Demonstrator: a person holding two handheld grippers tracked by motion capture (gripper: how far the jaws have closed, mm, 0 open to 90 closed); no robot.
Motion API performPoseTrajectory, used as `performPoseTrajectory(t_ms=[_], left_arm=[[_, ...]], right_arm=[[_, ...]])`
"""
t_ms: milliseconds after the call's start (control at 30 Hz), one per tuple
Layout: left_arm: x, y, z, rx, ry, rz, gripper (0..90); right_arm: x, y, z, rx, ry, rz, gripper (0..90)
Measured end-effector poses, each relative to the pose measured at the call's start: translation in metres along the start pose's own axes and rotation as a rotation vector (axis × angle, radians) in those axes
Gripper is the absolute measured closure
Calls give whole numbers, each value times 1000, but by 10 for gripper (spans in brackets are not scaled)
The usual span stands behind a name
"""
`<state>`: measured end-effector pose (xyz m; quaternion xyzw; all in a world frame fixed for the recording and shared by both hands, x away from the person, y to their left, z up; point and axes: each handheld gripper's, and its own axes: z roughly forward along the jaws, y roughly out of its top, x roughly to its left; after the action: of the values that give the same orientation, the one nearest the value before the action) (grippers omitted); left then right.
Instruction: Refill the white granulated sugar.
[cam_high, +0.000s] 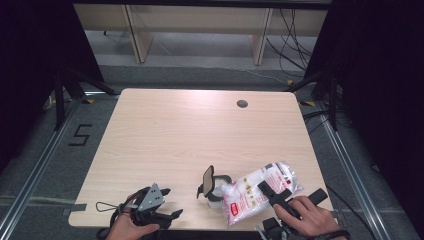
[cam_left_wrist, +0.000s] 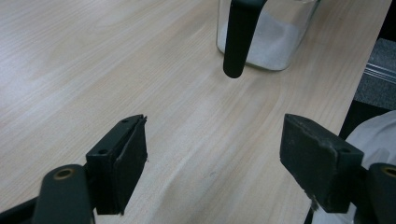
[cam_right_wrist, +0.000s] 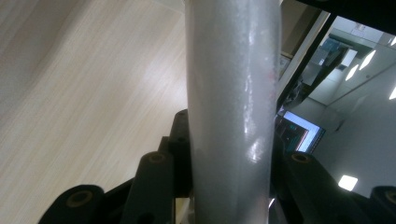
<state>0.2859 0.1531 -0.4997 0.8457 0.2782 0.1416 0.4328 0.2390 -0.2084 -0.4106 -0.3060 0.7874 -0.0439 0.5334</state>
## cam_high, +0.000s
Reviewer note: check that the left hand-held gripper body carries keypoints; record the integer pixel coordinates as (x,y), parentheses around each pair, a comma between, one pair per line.
(152,198)

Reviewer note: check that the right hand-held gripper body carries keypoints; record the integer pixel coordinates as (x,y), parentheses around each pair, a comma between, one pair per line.
(275,228)

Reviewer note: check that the red and white pouch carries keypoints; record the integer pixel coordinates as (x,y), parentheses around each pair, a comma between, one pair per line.
(246,195)

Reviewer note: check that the clear jar with black lid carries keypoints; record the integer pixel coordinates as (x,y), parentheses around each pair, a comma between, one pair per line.
(208,181)

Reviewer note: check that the person's left hand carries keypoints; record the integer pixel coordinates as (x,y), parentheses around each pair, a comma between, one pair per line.
(126,231)

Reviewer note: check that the person's right hand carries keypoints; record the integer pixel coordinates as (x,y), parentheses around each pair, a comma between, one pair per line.
(316,220)

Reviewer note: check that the grey tape patch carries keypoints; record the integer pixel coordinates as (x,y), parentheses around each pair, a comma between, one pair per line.
(78,207)

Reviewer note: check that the grey table grommet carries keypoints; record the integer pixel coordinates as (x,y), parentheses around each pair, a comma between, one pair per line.
(242,103)

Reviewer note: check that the black metal stand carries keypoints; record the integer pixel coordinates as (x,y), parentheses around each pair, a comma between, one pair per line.
(60,100)
(332,100)

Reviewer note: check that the black curtain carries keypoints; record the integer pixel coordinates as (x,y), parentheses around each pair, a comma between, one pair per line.
(30,66)
(383,83)

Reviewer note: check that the aluminium floor rail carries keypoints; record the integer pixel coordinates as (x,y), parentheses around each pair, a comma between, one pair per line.
(353,180)
(36,170)

